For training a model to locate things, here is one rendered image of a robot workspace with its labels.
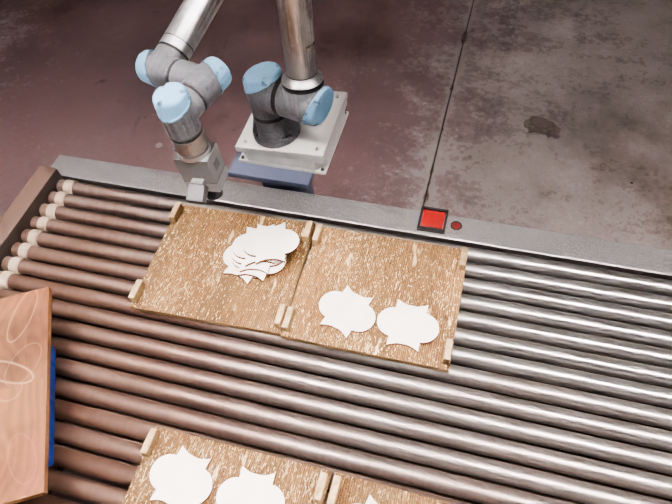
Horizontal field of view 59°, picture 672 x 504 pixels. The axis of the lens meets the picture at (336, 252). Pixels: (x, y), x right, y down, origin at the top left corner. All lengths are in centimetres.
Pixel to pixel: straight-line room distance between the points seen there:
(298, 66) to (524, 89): 214
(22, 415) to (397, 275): 91
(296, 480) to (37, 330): 69
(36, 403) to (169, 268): 47
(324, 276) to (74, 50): 314
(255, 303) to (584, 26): 310
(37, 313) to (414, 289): 91
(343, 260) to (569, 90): 232
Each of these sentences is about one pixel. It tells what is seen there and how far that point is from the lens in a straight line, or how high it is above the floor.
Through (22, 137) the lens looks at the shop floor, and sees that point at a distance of 385.
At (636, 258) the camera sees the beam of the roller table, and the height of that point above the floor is 91.
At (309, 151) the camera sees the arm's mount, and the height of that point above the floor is 95.
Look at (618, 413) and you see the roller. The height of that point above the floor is 91.
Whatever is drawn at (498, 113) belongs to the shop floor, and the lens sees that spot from 340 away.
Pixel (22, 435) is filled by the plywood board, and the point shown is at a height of 104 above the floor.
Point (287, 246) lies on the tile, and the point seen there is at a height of 98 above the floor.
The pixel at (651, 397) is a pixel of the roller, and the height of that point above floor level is 91.
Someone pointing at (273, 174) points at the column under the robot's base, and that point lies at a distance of 187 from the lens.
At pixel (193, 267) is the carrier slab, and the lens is 162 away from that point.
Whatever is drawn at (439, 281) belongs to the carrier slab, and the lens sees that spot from 152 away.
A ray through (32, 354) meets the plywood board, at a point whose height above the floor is 104.
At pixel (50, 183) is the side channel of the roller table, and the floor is 93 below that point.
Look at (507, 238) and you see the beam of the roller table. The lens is 165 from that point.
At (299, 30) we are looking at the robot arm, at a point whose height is 135.
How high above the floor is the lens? 221
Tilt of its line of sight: 54 degrees down
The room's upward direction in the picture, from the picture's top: 7 degrees counter-clockwise
